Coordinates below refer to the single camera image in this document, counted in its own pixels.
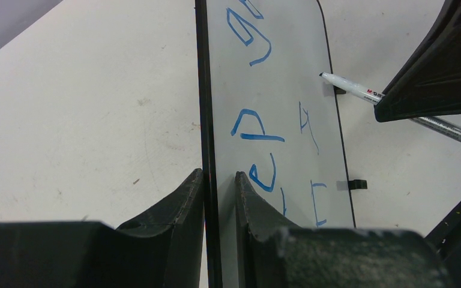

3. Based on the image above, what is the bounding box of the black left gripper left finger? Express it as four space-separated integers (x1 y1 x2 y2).
0 169 204 287

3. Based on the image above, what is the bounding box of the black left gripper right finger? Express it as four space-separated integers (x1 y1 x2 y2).
234 172 451 287

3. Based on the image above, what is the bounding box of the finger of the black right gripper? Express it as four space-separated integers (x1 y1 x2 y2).
375 0 461 122

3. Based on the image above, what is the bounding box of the white marker pen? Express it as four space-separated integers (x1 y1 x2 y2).
319 72 461 143

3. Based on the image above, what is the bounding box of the white whiteboard black frame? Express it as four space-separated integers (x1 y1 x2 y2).
194 1 355 287

